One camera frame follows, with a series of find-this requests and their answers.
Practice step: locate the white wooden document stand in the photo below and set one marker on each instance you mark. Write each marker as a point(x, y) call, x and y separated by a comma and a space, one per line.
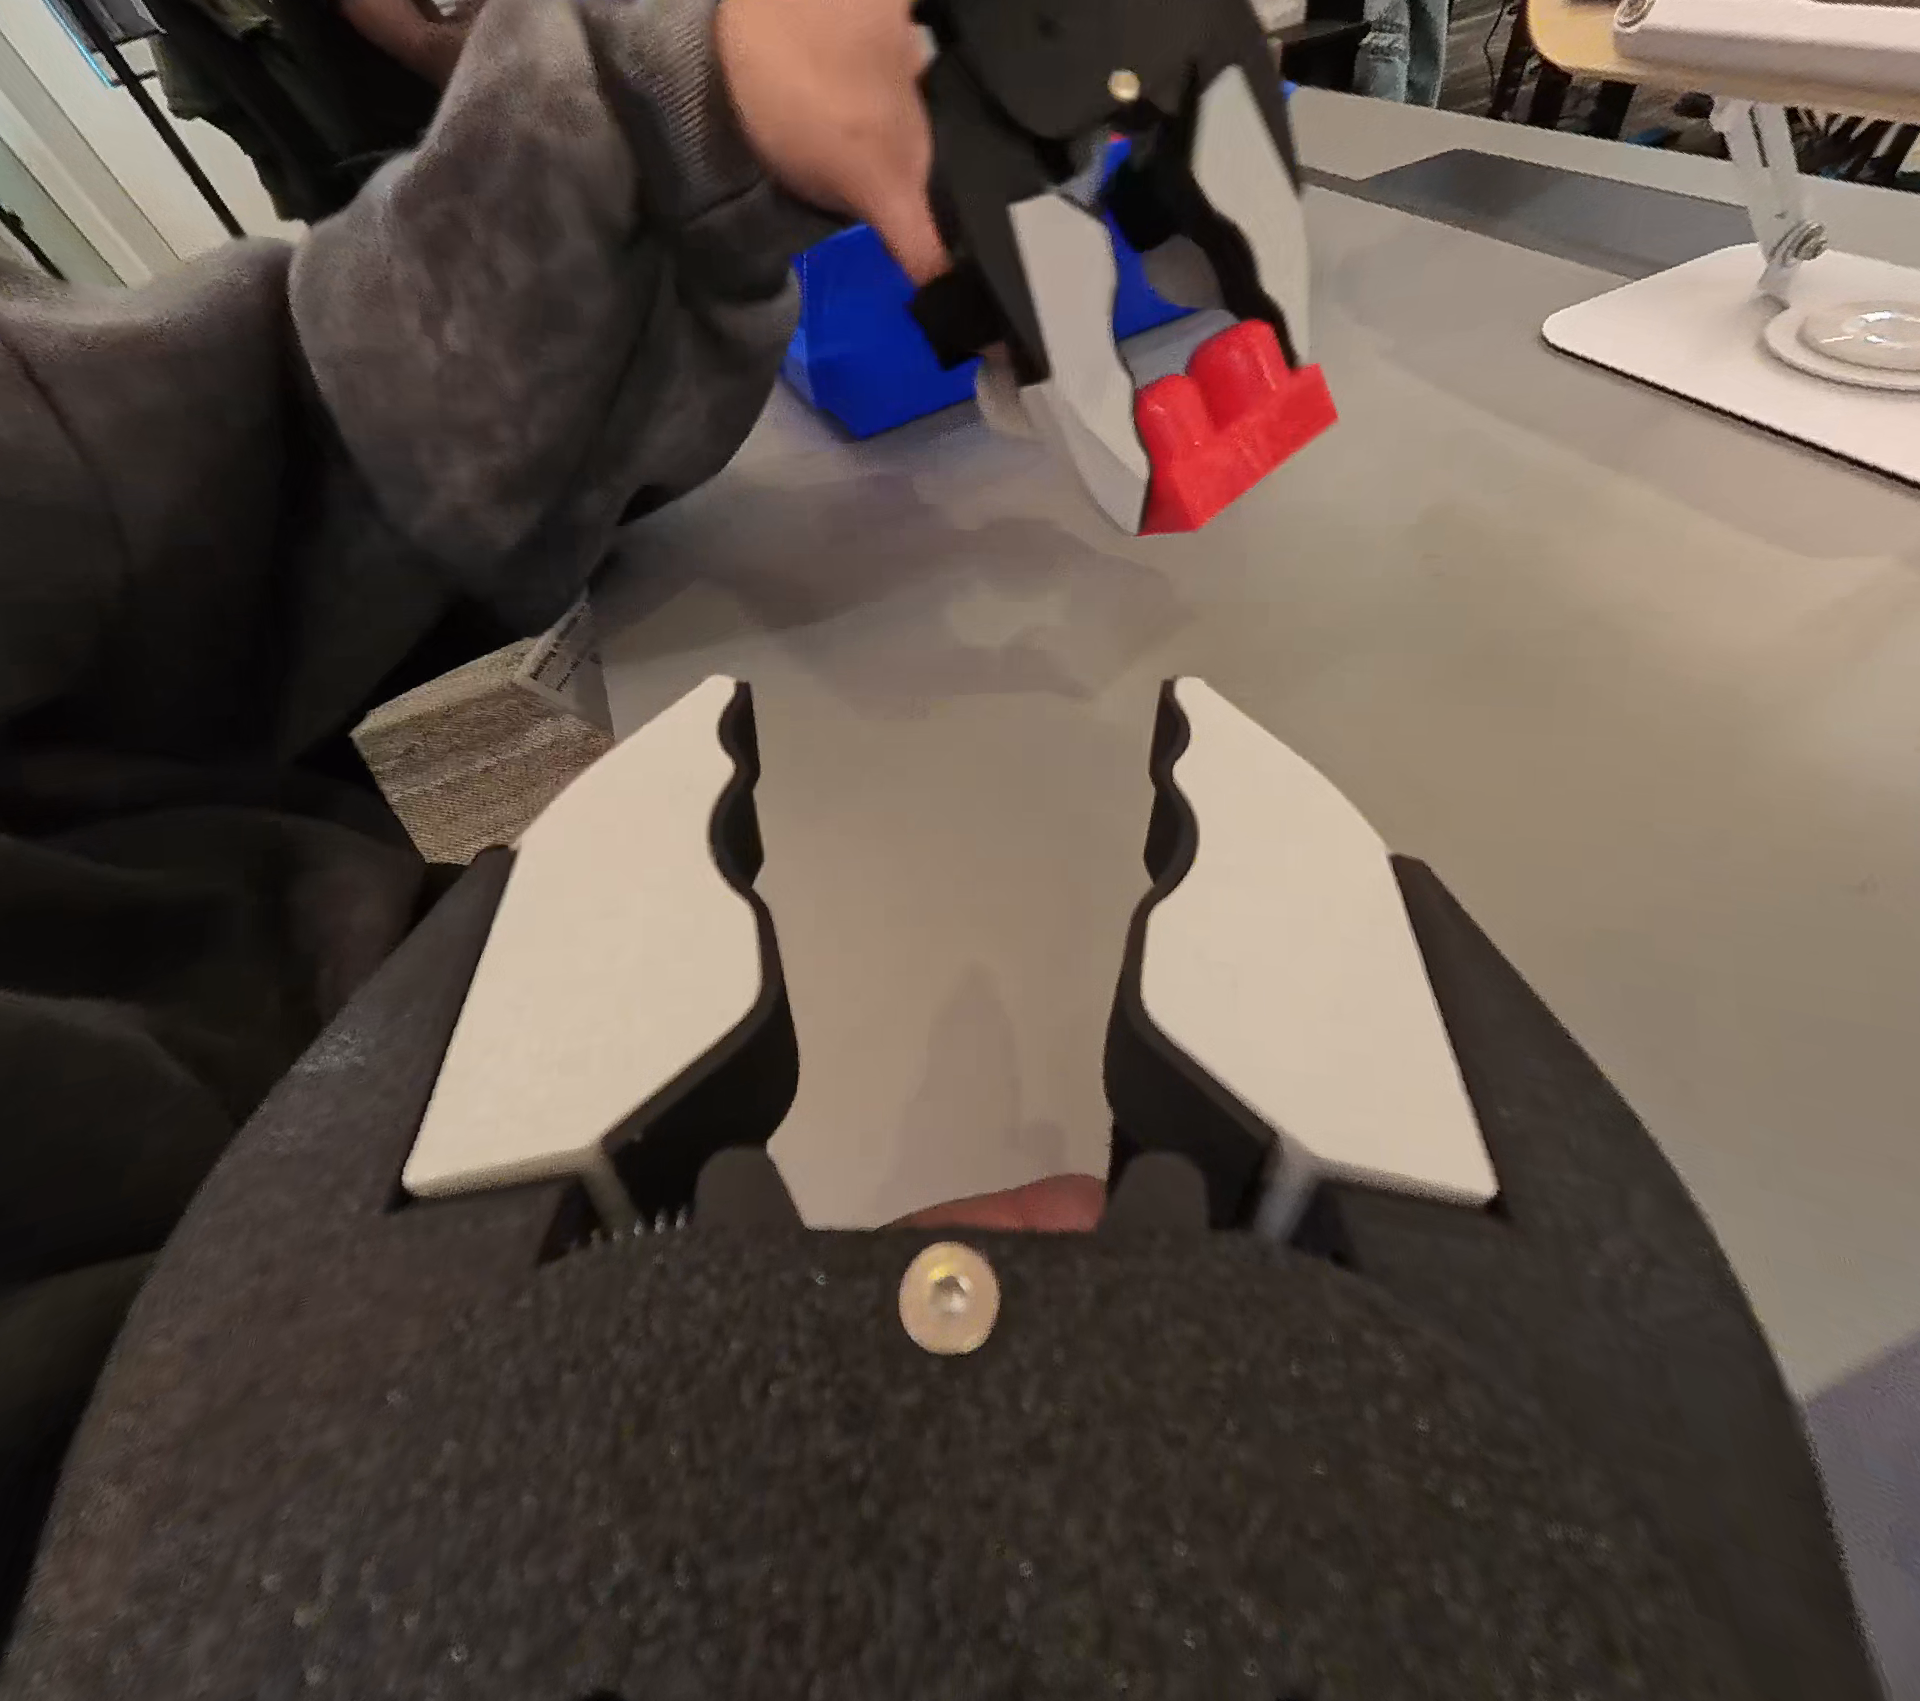
point(1771, 350)

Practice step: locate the person's left hand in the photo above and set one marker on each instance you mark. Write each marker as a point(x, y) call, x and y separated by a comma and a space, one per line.
point(824, 81)

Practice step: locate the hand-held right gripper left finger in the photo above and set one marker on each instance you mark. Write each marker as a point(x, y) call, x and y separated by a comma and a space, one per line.
point(601, 981)

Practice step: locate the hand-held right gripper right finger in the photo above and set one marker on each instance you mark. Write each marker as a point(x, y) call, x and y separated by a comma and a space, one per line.
point(1305, 981)

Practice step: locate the person's right hand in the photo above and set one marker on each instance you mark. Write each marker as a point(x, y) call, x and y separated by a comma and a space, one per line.
point(1013, 1206)

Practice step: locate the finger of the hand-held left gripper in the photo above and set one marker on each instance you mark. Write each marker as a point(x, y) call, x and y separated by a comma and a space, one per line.
point(1073, 350)
point(1253, 200)

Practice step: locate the blue plastic bin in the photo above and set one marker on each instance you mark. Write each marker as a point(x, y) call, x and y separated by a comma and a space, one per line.
point(871, 350)

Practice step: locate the red two-stud block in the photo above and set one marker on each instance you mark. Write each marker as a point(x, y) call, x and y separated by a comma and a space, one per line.
point(1245, 440)

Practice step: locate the olive jacket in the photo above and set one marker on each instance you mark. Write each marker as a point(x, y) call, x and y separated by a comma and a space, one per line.
point(210, 36)

